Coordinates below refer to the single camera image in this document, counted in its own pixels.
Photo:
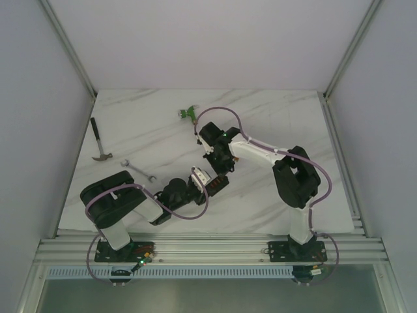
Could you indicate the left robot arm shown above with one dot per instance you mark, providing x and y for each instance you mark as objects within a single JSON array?
[{"x": 109, "y": 200}]

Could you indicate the silver open-end wrench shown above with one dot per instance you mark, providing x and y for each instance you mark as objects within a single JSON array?
[{"x": 127, "y": 164}]

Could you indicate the black mounting plate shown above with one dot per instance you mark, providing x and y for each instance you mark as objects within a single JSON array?
[
  {"x": 290, "y": 251},
  {"x": 133, "y": 252}
]

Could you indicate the right aluminium frame post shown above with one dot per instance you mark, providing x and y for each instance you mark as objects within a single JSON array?
[{"x": 353, "y": 46}]

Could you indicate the claw hammer black handle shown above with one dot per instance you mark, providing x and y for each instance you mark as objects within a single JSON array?
[{"x": 103, "y": 156}]

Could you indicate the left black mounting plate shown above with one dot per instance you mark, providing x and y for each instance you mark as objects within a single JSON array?
[{"x": 133, "y": 252}]

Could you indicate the white slotted cable duct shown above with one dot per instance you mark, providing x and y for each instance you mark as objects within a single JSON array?
[{"x": 107, "y": 272}]

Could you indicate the left aluminium frame post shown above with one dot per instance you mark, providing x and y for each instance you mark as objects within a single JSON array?
[{"x": 68, "y": 47}]

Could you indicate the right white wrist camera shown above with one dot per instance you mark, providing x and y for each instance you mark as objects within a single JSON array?
[{"x": 200, "y": 141}]

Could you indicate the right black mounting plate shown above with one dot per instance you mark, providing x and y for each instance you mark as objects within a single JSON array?
[{"x": 290, "y": 251}]

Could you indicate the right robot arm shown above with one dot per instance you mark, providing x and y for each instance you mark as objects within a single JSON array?
[{"x": 297, "y": 180}]

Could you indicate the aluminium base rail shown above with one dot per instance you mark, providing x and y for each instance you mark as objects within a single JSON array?
[{"x": 70, "y": 248}]

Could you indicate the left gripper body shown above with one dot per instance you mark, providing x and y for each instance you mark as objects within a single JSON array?
[{"x": 202, "y": 193}]

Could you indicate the aluminium frame post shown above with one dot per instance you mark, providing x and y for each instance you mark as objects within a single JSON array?
[
  {"x": 353, "y": 46},
  {"x": 68, "y": 47}
]

